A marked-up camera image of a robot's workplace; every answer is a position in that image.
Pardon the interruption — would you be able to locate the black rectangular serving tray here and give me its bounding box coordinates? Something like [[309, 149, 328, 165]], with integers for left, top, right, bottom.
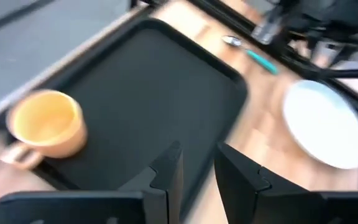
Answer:
[[0, 17, 250, 218]]

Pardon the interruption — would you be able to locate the teal handled metal spoon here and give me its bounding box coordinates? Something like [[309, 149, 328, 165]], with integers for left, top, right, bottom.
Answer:
[[221, 34, 280, 75]]

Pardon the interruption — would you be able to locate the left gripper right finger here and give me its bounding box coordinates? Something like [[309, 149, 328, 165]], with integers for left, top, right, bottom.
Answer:
[[214, 142, 323, 224]]

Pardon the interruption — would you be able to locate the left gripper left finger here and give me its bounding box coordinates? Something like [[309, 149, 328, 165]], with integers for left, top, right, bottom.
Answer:
[[118, 141, 185, 224]]

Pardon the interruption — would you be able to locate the white round plate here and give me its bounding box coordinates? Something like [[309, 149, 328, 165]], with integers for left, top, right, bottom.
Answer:
[[282, 80, 358, 170]]

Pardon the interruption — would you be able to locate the black frame rail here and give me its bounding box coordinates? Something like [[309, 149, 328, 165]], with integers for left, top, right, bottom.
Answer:
[[188, 0, 358, 119]]

